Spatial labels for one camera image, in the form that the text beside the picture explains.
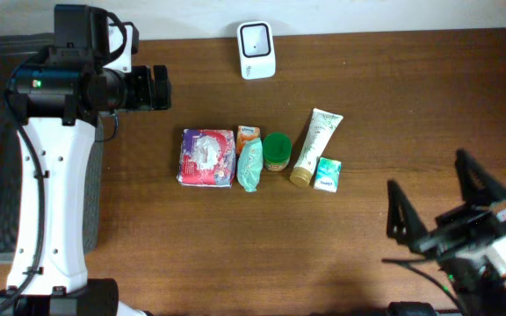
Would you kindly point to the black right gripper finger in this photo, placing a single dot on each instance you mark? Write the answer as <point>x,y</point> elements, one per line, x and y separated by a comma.
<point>477,186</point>
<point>403,222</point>

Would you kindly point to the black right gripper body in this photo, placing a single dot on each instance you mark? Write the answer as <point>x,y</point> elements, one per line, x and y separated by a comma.
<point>457,231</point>

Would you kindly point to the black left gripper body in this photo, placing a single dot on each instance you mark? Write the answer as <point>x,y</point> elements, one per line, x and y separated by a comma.
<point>139,95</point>

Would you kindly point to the red purple tissue pack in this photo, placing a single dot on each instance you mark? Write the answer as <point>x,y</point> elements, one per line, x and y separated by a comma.
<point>207,158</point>

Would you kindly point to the teal white tissue pack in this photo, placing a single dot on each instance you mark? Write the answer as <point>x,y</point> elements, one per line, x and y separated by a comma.
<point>327,175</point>

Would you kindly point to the orange tissue pack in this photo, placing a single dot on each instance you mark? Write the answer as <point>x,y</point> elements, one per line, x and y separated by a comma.
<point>244,135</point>

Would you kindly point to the mint green wipes pack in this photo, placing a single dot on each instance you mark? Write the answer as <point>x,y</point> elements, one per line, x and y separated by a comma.
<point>250,165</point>

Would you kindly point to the white lotion tube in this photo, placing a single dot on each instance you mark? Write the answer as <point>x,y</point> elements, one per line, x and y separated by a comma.
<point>321,127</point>

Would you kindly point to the green lid jar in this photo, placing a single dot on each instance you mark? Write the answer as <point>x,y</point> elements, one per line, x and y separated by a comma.
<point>277,148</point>

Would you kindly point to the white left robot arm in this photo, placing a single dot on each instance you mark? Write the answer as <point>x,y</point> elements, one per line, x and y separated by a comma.
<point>56,111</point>

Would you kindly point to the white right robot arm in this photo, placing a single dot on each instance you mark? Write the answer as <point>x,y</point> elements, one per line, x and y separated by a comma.
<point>476,287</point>

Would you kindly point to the white barcode scanner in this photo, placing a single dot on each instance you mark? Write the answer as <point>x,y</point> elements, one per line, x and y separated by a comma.
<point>256,50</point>

